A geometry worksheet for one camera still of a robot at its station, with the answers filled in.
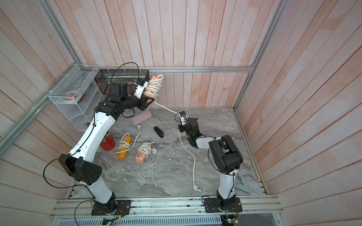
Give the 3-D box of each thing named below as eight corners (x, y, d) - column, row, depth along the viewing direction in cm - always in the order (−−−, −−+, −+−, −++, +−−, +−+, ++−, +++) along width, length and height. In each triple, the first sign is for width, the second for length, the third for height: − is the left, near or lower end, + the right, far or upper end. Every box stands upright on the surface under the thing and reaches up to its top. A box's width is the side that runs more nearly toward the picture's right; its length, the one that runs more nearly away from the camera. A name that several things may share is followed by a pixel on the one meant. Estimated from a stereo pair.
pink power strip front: (137, 162, 91) (134, 158, 85) (141, 155, 94) (138, 151, 88) (143, 165, 90) (141, 160, 84) (147, 157, 93) (145, 153, 88)
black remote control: (161, 138, 104) (161, 136, 101) (153, 130, 109) (152, 127, 106) (164, 136, 105) (164, 133, 102) (156, 128, 110) (155, 125, 107)
